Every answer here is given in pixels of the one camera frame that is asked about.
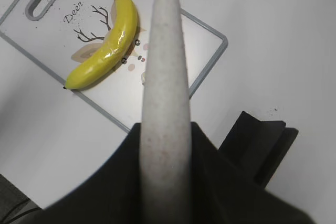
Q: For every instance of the white grey-rimmed cutting board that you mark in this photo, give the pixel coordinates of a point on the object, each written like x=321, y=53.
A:
x=131, y=60

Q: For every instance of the cleaver knife with white handle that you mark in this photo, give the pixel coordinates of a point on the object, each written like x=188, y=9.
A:
x=165, y=142

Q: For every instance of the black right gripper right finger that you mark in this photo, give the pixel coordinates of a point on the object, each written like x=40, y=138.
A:
x=222, y=194

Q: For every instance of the yellow plastic banana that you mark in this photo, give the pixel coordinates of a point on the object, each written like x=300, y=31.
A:
x=101, y=54

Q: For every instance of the black knife stand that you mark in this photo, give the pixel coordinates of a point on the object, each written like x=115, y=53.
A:
x=257, y=147

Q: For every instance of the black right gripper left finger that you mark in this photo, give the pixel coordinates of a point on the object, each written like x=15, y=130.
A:
x=110, y=195

